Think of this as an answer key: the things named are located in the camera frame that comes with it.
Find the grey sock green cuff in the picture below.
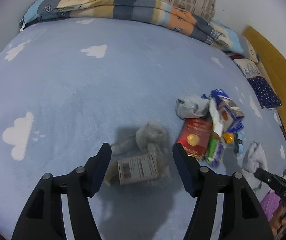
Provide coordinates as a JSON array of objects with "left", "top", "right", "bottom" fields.
[{"left": 242, "top": 141, "right": 268, "bottom": 192}]

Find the orange wrapper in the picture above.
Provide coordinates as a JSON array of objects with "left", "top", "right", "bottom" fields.
[{"left": 222, "top": 133, "right": 235, "bottom": 144}]

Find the grey medicine box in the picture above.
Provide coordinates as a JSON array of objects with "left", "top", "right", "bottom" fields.
[{"left": 118, "top": 154, "right": 159, "bottom": 185}]

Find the purple plastic basket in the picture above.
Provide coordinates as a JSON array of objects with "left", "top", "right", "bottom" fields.
[{"left": 260, "top": 191, "right": 280, "bottom": 221}]

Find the small light blue box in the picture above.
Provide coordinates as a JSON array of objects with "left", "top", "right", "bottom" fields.
[{"left": 234, "top": 133, "right": 244, "bottom": 154}]

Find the black smartphone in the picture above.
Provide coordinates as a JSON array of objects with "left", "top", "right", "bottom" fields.
[{"left": 279, "top": 124, "right": 286, "bottom": 141}]

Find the blue patterned snack wrapper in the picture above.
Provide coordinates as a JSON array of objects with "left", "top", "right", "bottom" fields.
[{"left": 208, "top": 142, "right": 224, "bottom": 167}]

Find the green white small carton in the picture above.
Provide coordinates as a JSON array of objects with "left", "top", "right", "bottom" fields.
[{"left": 205, "top": 138, "right": 220, "bottom": 163}]

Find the blue milk carton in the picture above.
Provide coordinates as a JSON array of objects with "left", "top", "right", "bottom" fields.
[{"left": 218, "top": 96, "right": 245, "bottom": 133}]

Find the dark blue flat box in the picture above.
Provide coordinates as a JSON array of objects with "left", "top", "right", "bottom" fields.
[{"left": 209, "top": 89, "right": 245, "bottom": 133}]

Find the white open paper box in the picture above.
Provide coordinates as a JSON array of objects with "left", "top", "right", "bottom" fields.
[{"left": 208, "top": 99, "right": 223, "bottom": 137}]

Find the red gold cigarette box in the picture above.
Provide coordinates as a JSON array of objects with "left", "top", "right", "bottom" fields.
[{"left": 177, "top": 118, "right": 212, "bottom": 160}]

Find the wooden headboard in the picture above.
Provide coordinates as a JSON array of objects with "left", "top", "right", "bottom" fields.
[{"left": 243, "top": 26, "right": 286, "bottom": 132}]

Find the navy star pillow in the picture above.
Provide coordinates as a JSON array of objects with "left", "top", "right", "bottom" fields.
[{"left": 227, "top": 53, "right": 282, "bottom": 109}]

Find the crumpled grey plastic wrap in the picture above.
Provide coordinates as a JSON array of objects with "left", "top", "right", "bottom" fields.
[{"left": 103, "top": 122, "right": 170, "bottom": 186}]

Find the light blue cloud bedsheet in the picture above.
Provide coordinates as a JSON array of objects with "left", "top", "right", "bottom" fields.
[{"left": 0, "top": 18, "right": 286, "bottom": 238}]

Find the patchwork folded quilt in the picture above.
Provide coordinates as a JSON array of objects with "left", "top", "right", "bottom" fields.
[{"left": 20, "top": 0, "right": 256, "bottom": 58}]

